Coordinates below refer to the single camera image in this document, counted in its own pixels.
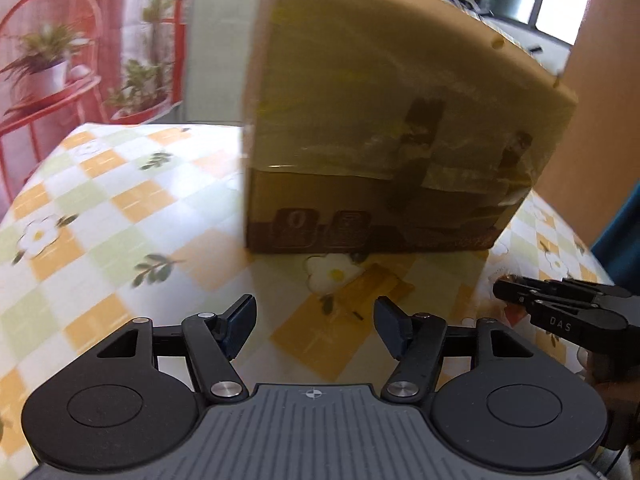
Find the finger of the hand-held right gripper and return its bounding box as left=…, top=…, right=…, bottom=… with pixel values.
left=492, top=280, right=596, bottom=312
left=520, top=275, right=634, bottom=302

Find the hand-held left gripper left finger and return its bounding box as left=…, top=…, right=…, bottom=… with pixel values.
left=95, top=294, right=258, bottom=402

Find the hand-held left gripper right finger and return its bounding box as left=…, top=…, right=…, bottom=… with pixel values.
left=375, top=296, right=539, bottom=401

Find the cardboard box with plastic liner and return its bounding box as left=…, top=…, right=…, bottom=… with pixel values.
left=243, top=0, right=580, bottom=257

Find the brown wooden board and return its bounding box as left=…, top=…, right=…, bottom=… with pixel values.
left=534, top=0, right=640, bottom=252

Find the printed room backdrop cloth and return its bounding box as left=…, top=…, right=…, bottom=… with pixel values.
left=0, top=0, right=202, bottom=202

